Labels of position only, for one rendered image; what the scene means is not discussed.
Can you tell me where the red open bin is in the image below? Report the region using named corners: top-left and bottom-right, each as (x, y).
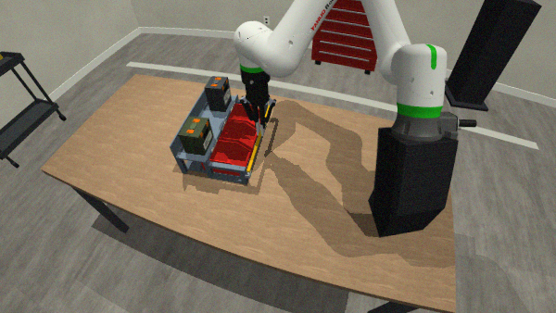
top-left (209, 140), bottom-right (251, 176)
top-left (219, 120), bottom-right (258, 153)
top-left (228, 104), bottom-right (256, 129)

